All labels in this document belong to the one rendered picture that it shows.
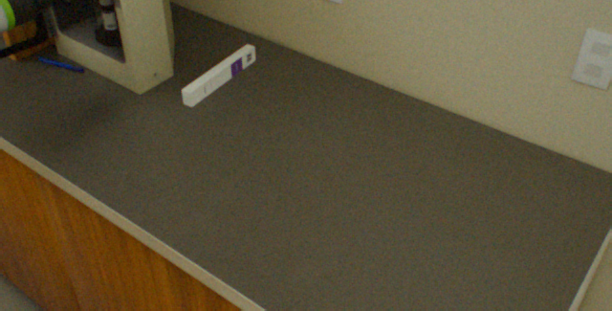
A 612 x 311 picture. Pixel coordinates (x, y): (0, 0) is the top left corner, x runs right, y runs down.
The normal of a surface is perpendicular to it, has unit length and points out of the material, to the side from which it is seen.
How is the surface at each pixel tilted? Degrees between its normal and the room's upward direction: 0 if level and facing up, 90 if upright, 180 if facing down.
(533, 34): 90
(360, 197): 0
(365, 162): 0
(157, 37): 90
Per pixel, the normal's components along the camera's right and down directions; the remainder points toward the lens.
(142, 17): 0.79, 0.38
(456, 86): -0.61, 0.50
